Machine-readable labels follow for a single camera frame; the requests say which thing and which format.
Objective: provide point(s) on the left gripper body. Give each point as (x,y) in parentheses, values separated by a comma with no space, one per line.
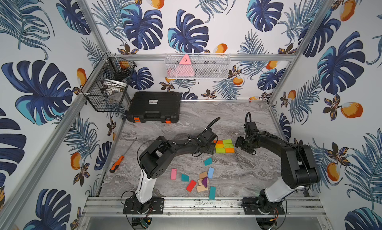
(209,140)

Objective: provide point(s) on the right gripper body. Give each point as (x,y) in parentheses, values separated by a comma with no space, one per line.
(243,144)

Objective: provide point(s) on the lime green block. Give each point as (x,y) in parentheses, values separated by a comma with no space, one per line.
(220,150)
(228,145)

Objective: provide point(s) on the small teal block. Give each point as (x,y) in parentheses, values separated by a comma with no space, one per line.
(185,178)

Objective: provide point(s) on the pink block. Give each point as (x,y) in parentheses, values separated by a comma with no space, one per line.
(173,174)

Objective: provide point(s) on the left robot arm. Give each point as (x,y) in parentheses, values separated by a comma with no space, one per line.
(155,160)

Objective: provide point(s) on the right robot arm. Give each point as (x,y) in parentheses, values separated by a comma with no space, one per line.
(298,169)

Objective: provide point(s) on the light blue block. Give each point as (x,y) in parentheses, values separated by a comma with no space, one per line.
(210,173)

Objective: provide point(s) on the purple triangle block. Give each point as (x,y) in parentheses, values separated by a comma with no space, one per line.
(205,182)

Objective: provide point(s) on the red block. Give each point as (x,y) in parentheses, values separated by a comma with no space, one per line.
(191,186)

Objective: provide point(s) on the natural wood block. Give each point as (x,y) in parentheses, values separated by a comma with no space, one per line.
(201,188)

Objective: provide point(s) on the black tool case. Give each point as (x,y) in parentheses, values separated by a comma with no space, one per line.
(149,106)

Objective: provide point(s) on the pink triangle sign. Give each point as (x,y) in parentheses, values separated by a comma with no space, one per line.
(184,68)

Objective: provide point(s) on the white wire shelf basket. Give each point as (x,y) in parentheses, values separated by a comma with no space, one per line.
(206,66)

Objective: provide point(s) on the orange handled screwdriver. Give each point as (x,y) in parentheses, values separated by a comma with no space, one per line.
(117,164)

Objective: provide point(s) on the black wire basket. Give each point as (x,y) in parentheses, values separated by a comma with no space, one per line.
(106,88)

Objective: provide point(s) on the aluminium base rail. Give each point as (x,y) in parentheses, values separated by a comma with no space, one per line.
(205,207)

